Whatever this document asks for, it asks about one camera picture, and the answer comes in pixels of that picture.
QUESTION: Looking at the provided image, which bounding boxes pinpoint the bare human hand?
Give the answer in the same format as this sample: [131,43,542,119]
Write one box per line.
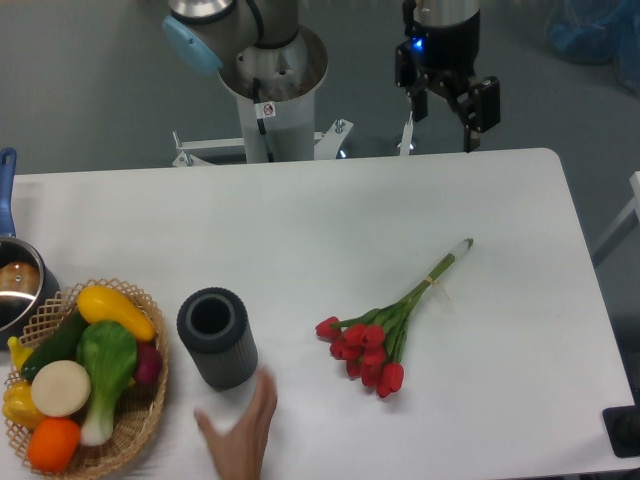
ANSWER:
[194,369,278,480]

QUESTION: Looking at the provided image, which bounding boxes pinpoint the saucepan with blue handle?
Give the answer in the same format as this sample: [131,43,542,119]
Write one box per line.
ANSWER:
[1,147,59,350]

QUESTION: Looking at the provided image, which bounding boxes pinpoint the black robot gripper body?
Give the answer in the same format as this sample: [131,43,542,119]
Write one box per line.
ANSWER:
[395,1,480,99]

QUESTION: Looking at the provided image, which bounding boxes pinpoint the blue plastic bag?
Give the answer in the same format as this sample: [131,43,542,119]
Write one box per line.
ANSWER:
[545,1,639,94]

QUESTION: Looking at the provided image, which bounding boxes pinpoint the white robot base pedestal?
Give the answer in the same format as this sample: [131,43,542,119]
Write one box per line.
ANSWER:
[172,92,354,167]

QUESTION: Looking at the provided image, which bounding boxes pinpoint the purple red radish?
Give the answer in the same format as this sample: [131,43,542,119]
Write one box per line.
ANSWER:
[133,343,163,385]

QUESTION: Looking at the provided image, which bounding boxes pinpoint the white furniture frame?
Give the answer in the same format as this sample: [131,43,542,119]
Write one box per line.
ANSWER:
[591,171,639,266]

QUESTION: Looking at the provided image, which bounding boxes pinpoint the orange fruit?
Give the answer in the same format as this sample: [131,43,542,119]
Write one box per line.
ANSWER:
[27,417,80,473]

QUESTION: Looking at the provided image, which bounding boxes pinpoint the black device at table edge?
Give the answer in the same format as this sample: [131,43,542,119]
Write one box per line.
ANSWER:
[602,406,639,458]

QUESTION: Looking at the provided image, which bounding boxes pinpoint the yellow squash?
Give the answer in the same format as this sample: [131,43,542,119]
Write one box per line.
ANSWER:
[76,285,156,342]

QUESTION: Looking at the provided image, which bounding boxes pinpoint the red tulip bouquet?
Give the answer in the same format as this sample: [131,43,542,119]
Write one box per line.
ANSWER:
[315,238,474,399]

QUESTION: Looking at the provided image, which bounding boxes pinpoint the woven wicker basket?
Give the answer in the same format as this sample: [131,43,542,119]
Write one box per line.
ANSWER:
[1,278,169,479]

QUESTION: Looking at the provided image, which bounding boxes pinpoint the yellow bell pepper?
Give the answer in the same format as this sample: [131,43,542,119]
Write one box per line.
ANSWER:
[2,380,45,430]

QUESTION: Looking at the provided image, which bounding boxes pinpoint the green bok choy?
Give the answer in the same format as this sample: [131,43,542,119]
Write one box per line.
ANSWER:
[76,320,137,447]

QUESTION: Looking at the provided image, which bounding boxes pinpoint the dark green cucumber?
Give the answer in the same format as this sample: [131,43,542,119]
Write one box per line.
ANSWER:
[20,310,89,382]

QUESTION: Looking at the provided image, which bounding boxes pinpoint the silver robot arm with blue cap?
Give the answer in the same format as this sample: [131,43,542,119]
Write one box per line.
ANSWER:
[162,1,501,163]

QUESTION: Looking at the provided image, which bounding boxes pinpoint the dark grey ribbed vase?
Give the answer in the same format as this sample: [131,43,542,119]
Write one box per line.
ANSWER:
[176,287,258,391]

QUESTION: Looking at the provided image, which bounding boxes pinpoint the yellow banana tip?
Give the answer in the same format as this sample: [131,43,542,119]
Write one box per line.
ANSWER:
[7,336,34,371]

